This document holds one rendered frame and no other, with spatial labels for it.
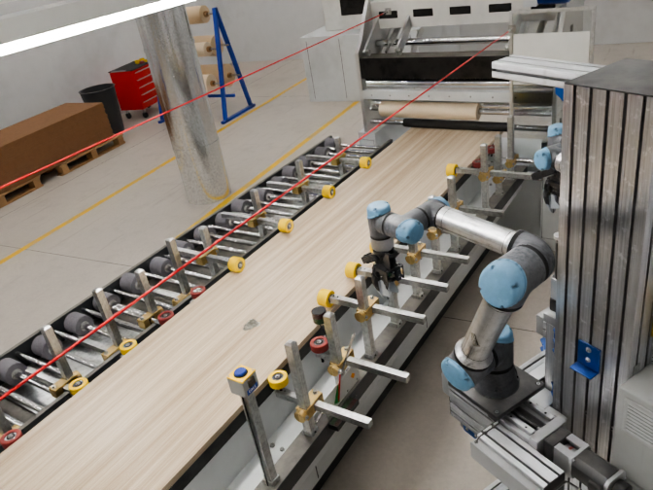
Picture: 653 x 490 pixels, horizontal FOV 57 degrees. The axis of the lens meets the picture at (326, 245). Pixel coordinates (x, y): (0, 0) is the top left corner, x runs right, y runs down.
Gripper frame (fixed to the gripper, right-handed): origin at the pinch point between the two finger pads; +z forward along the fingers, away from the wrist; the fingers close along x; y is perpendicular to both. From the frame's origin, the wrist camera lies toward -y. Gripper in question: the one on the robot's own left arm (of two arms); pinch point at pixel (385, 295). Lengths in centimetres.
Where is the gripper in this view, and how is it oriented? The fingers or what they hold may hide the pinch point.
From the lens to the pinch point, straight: 208.3
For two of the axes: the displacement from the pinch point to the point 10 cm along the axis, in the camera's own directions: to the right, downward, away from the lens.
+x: 8.3, -3.7, 4.1
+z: 1.5, 8.7, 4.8
